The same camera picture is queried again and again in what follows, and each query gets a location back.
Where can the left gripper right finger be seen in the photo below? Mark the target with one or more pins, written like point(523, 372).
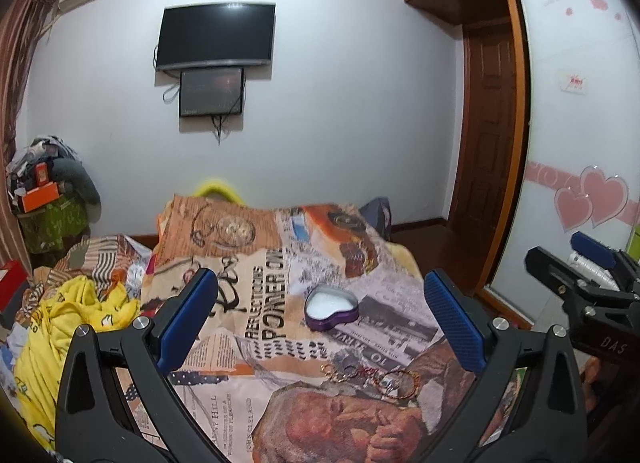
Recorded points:
point(525, 404)

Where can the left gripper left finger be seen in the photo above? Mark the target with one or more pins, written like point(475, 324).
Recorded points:
point(93, 422)

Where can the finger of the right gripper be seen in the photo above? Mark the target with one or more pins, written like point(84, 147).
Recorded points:
point(562, 280)
point(616, 262)

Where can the brown wooden door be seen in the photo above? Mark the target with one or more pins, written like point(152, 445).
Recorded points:
point(487, 132)

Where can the yellow cloth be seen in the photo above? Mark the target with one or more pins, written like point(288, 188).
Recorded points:
point(39, 367)

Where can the dark blue bag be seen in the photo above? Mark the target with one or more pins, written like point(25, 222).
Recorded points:
point(378, 215)

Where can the newspaper print bed blanket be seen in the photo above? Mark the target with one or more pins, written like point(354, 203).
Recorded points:
point(260, 383)

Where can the white wardrobe sliding door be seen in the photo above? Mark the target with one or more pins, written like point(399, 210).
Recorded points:
point(582, 154)

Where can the purple heart-shaped tin box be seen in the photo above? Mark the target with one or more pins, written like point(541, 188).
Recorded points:
point(326, 307)

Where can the orange box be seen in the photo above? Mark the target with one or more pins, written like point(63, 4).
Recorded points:
point(40, 196)

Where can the pile of clothes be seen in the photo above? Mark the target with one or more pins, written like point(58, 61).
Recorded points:
point(51, 229)

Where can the yellow plastic chair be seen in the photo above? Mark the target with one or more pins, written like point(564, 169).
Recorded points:
point(218, 190)

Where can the striped brown curtain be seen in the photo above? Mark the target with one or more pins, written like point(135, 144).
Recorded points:
point(20, 31)

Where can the black wall television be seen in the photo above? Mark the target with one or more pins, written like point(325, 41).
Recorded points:
point(209, 35)

